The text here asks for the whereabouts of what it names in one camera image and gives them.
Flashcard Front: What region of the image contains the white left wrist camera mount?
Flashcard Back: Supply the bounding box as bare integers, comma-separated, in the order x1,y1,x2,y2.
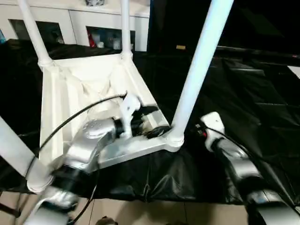
119,93,142,139

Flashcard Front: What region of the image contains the white plastic table top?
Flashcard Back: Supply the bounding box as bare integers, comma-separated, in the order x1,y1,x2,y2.
26,52,185,193

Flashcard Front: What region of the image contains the black left robot foot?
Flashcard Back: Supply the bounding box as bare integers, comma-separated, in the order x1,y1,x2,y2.
97,217,118,225

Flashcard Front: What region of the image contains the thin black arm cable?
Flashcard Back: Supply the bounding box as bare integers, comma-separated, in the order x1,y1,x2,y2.
72,170,98,224

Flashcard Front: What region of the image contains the white cabinet with glass doors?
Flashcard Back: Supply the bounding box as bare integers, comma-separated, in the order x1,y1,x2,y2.
0,0,151,52

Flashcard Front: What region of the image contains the white plastic table leg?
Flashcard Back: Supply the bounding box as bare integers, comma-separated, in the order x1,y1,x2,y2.
0,115,36,178
172,0,235,142
16,0,55,68
120,0,135,61

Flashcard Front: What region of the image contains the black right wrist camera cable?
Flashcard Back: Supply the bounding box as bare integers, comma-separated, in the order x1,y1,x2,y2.
205,127,278,165

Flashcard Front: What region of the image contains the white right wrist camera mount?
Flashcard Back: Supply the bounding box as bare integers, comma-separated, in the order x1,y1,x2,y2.
200,112,225,151

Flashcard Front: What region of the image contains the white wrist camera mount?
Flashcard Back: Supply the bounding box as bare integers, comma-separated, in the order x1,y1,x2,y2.
200,112,225,151
119,93,142,139

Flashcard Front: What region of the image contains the black metal stand frame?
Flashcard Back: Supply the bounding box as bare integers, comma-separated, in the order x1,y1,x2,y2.
0,202,20,219

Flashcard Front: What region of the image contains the white paper sheet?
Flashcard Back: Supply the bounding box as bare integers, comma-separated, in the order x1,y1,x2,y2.
287,66,300,80

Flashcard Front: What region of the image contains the black mat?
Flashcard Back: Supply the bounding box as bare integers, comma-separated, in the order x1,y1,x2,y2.
0,38,300,206

